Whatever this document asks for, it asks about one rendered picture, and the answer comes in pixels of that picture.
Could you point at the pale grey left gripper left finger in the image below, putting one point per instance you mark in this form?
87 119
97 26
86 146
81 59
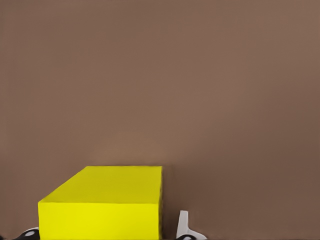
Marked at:
30 233

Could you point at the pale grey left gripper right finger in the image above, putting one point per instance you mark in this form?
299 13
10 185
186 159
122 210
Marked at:
183 222

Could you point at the yellow drawer cabinet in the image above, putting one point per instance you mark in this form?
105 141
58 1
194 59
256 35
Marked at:
100 200

